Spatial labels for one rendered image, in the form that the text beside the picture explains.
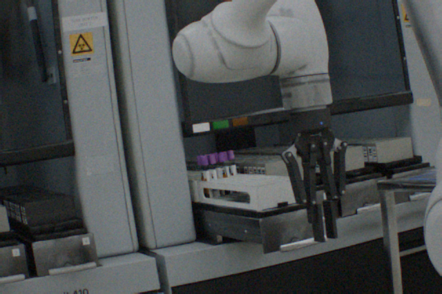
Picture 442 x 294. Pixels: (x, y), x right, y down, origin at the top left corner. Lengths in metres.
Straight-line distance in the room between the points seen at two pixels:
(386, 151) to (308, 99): 0.65
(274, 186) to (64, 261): 0.44
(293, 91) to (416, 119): 0.74
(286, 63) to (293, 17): 0.08
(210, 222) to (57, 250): 0.35
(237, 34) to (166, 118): 0.53
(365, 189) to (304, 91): 0.55
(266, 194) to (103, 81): 0.43
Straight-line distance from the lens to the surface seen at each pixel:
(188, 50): 1.48
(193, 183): 2.04
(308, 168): 1.61
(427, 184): 1.79
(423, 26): 1.05
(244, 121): 2.00
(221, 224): 1.89
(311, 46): 1.58
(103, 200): 1.92
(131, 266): 1.85
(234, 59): 1.48
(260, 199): 1.76
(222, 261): 1.92
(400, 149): 2.23
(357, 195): 2.07
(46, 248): 1.80
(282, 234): 1.74
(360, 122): 2.48
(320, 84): 1.59
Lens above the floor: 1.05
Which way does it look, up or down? 3 degrees down
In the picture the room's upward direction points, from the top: 8 degrees counter-clockwise
